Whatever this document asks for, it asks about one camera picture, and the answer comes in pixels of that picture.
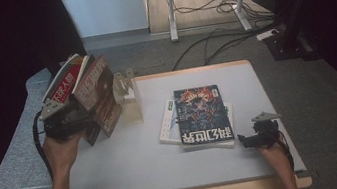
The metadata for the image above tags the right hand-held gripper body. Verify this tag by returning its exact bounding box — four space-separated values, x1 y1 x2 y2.
243 109 287 151

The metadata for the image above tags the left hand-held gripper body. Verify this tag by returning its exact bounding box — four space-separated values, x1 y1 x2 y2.
35 92 97 146

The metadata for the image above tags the black-and-white portrait magazine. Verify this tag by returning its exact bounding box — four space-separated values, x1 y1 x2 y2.
35 51 105 154

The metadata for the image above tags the dark blue illustrated magazine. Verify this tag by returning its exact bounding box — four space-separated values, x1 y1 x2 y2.
172 82 236 148

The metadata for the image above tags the red-brown magazine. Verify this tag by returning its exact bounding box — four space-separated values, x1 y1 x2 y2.
65 53 128 143

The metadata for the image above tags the wooden expanding book rack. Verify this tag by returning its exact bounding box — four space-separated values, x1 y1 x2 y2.
109 66 146 128

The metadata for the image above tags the white green-lettered magazine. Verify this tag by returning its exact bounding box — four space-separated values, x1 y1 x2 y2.
152 89 240 160

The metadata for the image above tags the person's right hand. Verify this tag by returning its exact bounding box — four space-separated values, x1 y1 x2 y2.
256 141 293 177

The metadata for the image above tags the person's left hand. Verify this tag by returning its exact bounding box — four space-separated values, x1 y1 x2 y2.
40 129 91 181

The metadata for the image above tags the dark curtain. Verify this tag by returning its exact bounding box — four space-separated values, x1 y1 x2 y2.
0 0 109 189

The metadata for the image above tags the black stand with floor base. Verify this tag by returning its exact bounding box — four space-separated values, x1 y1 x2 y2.
257 0 322 68

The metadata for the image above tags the white power strip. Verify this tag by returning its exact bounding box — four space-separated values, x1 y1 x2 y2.
255 27 281 43

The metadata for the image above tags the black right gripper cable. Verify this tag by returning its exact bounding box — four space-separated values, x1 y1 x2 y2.
276 126 297 172

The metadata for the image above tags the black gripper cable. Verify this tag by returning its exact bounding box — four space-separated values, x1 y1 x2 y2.
29 109 56 182
276 126 297 172

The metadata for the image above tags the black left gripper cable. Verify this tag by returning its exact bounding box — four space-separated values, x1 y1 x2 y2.
29 109 56 182

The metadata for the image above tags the black stand with base plate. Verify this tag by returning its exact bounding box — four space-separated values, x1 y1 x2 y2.
38 50 69 81

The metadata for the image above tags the long black floor cable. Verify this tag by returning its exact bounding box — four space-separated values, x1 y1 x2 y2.
166 18 285 72

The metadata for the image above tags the black cable bundle under desk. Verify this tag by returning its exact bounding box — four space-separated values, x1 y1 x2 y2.
172 0 276 36

